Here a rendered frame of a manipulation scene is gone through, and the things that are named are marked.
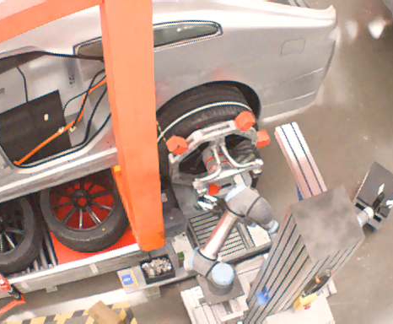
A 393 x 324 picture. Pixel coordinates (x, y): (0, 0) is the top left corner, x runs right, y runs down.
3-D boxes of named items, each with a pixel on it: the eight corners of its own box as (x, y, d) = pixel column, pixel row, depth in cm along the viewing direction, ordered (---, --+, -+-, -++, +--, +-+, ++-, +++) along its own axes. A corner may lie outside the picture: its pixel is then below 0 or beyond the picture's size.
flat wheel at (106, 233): (97, 156, 402) (94, 138, 382) (148, 222, 377) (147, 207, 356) (33, 202, 381) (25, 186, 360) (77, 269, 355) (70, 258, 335)
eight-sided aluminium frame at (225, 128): (248, 160, 367) (256, 112, 320) (252, 168, 364) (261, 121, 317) (169, 186, 356) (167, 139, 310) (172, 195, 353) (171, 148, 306)
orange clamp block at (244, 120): (241, 121, 325) (250, 111, 320) (247, 132, 322) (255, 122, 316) (233, 120, 321) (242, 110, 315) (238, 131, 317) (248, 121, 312)
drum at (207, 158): (221, 153, 346) (223, 140, 334) (234, 181, 336) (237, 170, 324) (200, 159, 343) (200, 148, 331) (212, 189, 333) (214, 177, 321)
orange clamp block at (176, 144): (184, 137, 317) (174, 134, 310) (189, 148, 313) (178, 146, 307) (176, 144, 320) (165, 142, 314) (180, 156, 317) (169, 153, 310)
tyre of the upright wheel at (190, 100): (217, 147, 391) (261, 84, 345) (230, 175, 380) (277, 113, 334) (131, 153, 356) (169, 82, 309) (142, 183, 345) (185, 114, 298)
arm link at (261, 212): (278, 207, 264) (281, 222, 311) (261, 195, 267) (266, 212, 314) (264, 226, 263) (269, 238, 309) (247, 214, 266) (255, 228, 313)
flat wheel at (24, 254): (3, 289, 340) (-7, 280, 320) (-36, 229, 364) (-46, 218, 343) (58, 243, 365) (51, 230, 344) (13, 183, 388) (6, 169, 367)
